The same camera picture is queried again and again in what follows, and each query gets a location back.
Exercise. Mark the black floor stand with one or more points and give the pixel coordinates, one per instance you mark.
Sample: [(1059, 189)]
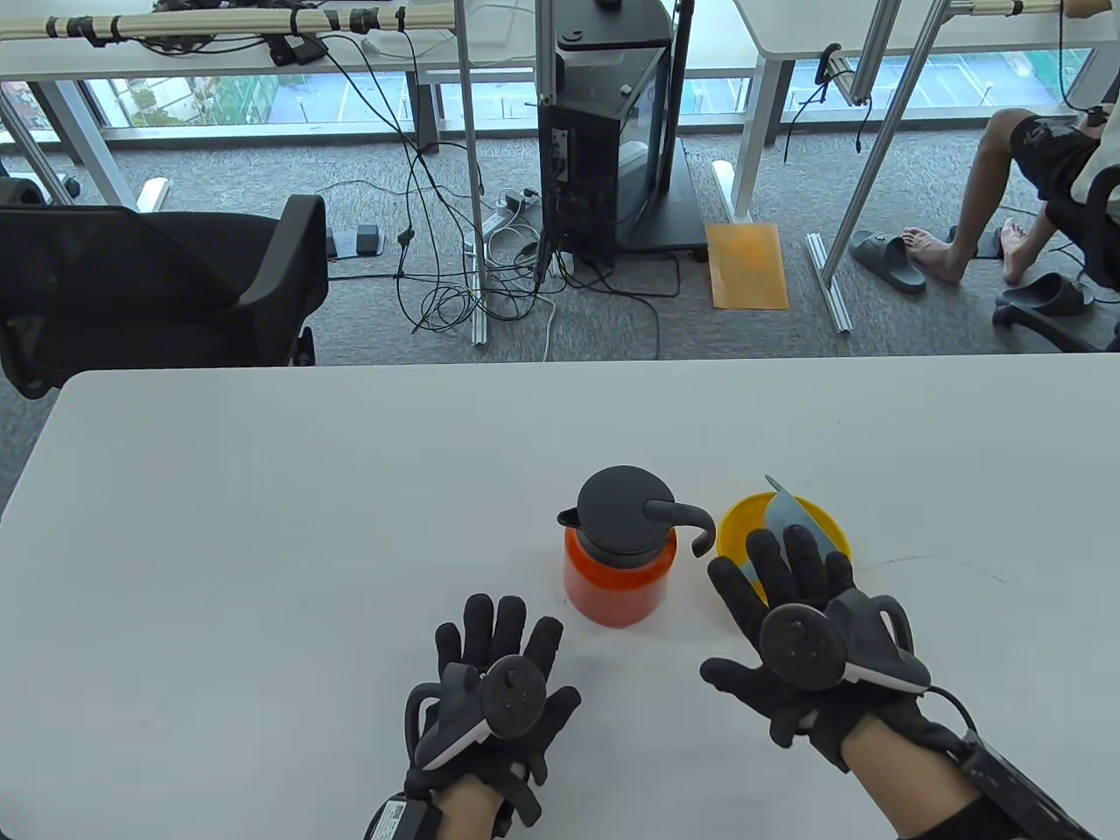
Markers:
[(682, 201)]

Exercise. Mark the orange paper envelope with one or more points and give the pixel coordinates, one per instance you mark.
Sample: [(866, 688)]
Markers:
[(748, 267)]

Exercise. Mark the black kettle lid steel strainer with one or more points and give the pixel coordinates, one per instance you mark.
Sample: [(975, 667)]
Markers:
[(617, 503)]

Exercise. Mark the slanted aluminium frame post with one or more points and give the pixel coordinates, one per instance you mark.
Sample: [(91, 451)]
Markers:
[(875, 157)]

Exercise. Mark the black power adapter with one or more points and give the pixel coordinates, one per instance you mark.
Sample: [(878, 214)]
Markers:
[(296, 50)]

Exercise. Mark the black and white hand controller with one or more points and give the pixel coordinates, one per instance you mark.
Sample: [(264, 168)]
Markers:
[(796, 643), (512, 696)]

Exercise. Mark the white power strip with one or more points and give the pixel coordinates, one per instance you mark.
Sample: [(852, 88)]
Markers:
[(507, 210)]

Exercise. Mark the black office chair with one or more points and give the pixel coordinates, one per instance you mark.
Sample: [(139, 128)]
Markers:
[(131, 289)]

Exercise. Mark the black computer tower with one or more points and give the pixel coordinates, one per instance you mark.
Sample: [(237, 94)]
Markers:
[(582, 157)]

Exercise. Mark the orange hot water kettle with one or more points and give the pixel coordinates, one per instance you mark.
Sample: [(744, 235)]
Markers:
[(612, 586)]

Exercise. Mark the person's left hand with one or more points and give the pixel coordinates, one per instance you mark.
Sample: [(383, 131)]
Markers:
[(503, 630)]

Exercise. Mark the black wrist-worn box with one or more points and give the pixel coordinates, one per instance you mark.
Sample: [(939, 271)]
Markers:
[(1015, 787)]

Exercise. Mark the person's left forearm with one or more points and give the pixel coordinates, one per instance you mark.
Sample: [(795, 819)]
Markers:
[(468, 809)]

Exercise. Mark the grey-blue plastic funnel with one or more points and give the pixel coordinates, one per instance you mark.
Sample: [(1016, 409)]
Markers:
[(787, 512)]

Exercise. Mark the white desk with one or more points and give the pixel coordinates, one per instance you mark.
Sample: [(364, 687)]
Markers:
[(787, 26), (175, 57)]

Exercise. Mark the person's right forearm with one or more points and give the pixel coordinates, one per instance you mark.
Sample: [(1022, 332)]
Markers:
[(910, 787)]

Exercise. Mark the person's right hand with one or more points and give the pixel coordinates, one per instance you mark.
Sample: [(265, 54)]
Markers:
[(787, 569)]

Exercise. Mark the black box with white label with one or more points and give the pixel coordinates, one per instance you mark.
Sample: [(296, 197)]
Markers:
[(398, 818)]

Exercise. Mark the black swivel chair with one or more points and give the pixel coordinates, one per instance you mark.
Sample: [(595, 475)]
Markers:
[(1076, 227)]

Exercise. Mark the yellow plastic bowl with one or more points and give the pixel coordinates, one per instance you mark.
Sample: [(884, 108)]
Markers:
[(744, 521)]

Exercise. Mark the grey foot pedal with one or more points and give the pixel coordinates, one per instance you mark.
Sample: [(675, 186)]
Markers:
[(359, 241)]

